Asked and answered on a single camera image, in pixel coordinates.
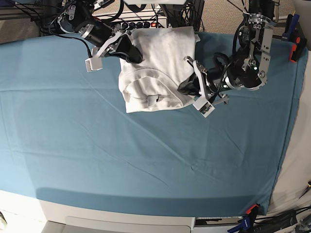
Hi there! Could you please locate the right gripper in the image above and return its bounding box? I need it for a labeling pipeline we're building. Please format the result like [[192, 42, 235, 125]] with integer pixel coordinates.
[[80, 23, 143, 64]]

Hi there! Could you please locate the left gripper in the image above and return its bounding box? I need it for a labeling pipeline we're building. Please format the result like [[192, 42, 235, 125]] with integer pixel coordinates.
[[177, 55, 230, 104]]

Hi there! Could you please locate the white T-shirt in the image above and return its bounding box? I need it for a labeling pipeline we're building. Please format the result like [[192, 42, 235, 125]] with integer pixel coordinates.
[[119, 27, 200, 113]]

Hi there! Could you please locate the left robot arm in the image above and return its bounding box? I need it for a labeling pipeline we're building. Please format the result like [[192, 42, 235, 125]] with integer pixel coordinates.
[[178, 0, 279, 102]]

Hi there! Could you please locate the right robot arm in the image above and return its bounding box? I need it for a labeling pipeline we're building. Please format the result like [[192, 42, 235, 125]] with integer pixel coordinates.
[[49, 0, 143, 72]]

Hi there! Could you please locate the teal table cloth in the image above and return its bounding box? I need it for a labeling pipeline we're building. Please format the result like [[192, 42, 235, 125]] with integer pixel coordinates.
[[0, 36, 308, 217]]

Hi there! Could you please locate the orange black clamp upper right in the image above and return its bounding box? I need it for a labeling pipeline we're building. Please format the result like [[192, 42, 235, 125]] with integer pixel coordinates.
[[289, 36, 307, 63]]

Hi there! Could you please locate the orange black clamp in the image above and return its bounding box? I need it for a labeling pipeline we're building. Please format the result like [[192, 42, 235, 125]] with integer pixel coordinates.
[[289, 36, 307, 63], [246, 204, 260, 216]]

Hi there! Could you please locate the blue clamp upper right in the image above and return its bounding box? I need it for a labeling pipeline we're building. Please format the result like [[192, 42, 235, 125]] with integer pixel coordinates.
[[273, 14, 300, 43]]

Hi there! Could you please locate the orange black clamp lower right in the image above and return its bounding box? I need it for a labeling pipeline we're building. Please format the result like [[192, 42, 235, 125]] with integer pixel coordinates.
[[246, 204, 260, 216]]

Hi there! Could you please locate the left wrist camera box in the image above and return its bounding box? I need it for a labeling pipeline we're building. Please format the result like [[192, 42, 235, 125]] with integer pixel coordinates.
[[192, 96, 215, 118]]

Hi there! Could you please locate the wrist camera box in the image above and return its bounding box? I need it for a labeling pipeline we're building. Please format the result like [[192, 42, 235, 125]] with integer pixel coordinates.
[[192, 96, 215, 118], [85, 57, 103, 72]]

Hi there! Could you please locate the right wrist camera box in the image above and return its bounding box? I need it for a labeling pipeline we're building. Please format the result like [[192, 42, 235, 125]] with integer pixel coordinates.
[[85, 57, 103, 72]]

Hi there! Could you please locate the power strip with red switch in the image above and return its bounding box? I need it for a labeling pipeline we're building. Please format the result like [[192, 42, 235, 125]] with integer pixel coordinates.
[[108, 18, 168, 30]]

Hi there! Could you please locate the white table frame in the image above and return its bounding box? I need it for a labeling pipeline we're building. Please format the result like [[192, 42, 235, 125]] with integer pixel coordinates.
[[0, 191, 236, 233]]

